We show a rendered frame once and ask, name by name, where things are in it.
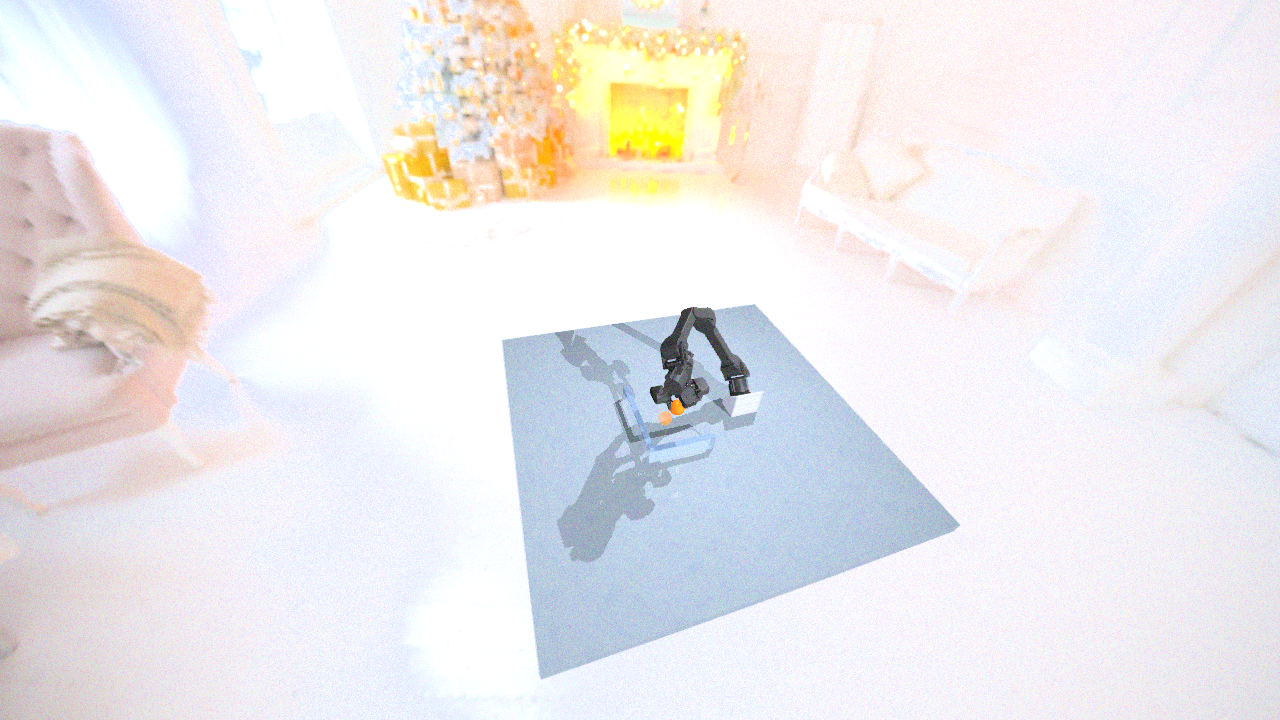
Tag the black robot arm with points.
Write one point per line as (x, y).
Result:
(680, 370)

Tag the clear low l-shaped wall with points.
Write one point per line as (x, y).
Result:
(667, 453)

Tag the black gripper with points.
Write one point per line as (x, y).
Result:
(660, 396)

